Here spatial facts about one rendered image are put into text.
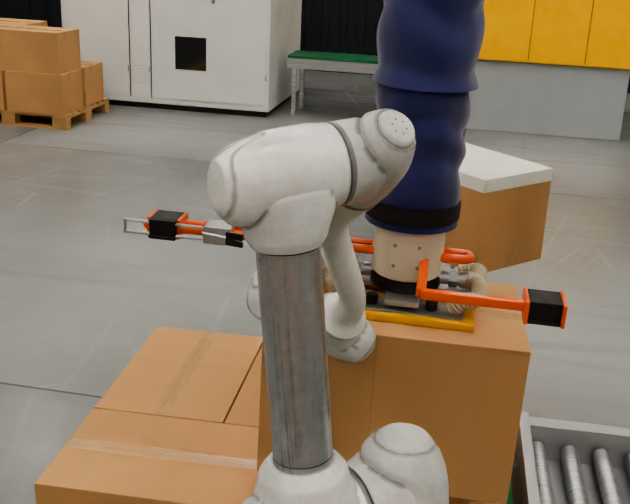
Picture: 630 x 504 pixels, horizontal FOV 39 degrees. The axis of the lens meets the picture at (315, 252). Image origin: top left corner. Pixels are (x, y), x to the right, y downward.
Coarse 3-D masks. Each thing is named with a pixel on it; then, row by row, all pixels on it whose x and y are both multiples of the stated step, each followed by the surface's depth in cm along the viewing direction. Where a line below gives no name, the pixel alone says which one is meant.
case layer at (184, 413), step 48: (192, 336) 316; (240, 336) 318; (144, 384) 282; (192, 384) 283; (240, 384) 285; (96, 432) 255; (144, 432) 256; (192, 432) 257; (240, 432) 258; (48, 480) 232; (96, 480) 233; (144, 480) 234; (192, 480) 235; (240, 480) 236
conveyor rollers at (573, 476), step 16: (544, 448) 257; (544, 464) 248; (576, 464) 248; (608, 464) 249; (544, 480) 240; (576, 480) 241; (608, 480) 242; (544, 496) 233; (576, 496) 234; (608, 496) 235
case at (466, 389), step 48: (384, 336) 200; (432, 336) 201; (480, 336) 203; (336, 384) 206; (384, 384) 204; (432, 384) 203; (480, 384) 201; (336, 432) 210; (432, 432) 207; (480, 432) 205; (480, 480) 210
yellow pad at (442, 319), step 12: (372, 300) 210; (372, 312) 207; (384, 312) 208; (396, 312) 207; (408, 312) 207; (420, 312) 208; (432, 312) 208; (444, 312) 209; (468, 312) 211; (408, 324) 207; (420, 324) 206; (432, 324) 205; (444, 324) 205; (456, 324) 205; (468, 324) 204
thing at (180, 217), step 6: (156, 210) 225; (162, 210) 226; (150, 216) 221; (156, 216) 221; (162, 216) 221; (168, 216) 221; (174, 216) 222; (180, 216) 222; (186, 216) 224; (180, 222) 220; (180, 234) 221
